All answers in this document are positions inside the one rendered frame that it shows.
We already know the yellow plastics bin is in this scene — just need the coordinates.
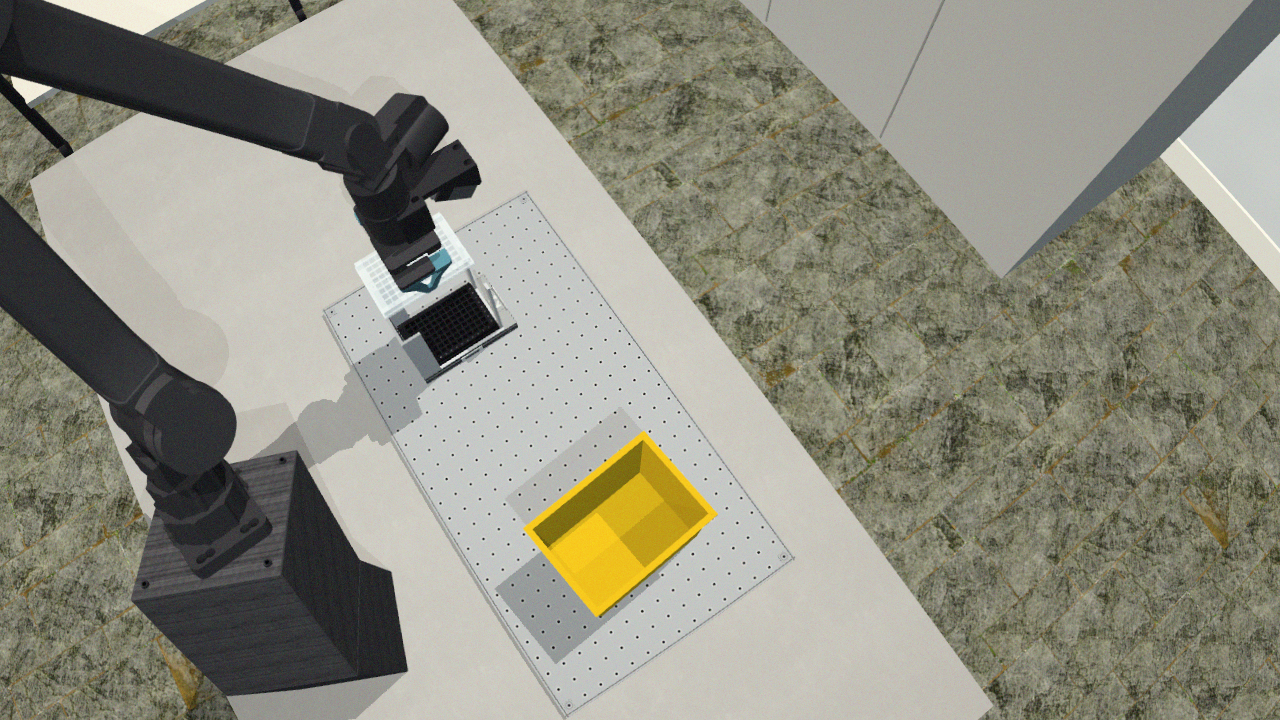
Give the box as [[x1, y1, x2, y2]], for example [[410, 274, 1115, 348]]
[[524, 430, 718, 618]]

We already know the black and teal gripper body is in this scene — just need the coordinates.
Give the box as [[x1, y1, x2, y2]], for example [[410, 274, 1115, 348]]
[[353, 192, 442, 290]]

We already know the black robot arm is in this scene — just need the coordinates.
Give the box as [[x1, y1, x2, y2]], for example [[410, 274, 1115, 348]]
[[0, 0, 483, 579]]

